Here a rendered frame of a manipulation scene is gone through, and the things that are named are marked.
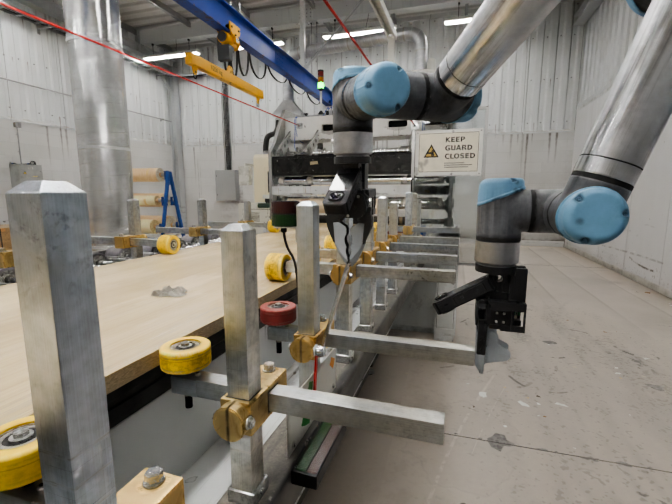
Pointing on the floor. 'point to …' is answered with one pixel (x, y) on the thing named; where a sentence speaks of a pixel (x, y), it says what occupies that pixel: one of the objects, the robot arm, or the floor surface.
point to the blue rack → (170, 200)
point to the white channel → (385, 26)
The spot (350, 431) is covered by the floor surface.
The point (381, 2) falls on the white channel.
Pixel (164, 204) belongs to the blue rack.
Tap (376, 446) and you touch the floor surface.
